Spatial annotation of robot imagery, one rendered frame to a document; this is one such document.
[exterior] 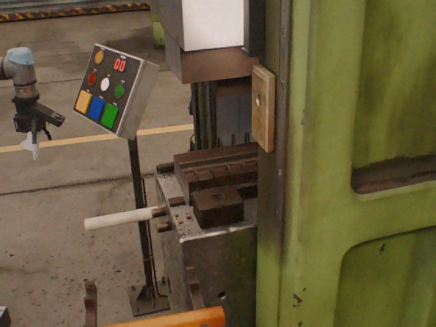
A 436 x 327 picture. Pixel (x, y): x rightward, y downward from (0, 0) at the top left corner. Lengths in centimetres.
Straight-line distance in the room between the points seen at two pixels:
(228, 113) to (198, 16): 52
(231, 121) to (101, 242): 146
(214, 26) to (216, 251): 57
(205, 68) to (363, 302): 71
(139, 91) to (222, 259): 70
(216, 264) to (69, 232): 175
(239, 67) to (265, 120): 26
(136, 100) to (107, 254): 123
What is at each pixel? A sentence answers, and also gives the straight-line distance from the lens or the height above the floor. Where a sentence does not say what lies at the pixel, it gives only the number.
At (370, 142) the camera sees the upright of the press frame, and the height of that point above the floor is 122.
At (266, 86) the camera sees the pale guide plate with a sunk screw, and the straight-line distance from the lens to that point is 101.
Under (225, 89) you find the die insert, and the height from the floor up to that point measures 123.
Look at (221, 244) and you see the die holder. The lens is 130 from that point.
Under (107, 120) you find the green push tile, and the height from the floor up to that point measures 100.
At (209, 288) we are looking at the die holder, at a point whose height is 73.
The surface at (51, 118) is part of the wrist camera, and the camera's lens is 168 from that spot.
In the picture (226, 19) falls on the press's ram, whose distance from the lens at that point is 116.
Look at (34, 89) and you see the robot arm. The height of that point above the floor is 116.
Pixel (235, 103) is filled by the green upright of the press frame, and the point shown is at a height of 109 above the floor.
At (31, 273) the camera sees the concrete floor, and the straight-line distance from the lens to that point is 276.
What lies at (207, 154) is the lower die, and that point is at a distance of 148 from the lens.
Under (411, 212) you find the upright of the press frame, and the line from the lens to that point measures 115.
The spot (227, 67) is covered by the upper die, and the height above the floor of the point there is 130.
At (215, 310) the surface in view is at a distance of 96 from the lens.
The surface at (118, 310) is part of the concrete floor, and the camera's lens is 242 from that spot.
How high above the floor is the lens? 167
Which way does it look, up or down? 27 degrees down
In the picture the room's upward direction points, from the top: 2 degrees counter-clockwise
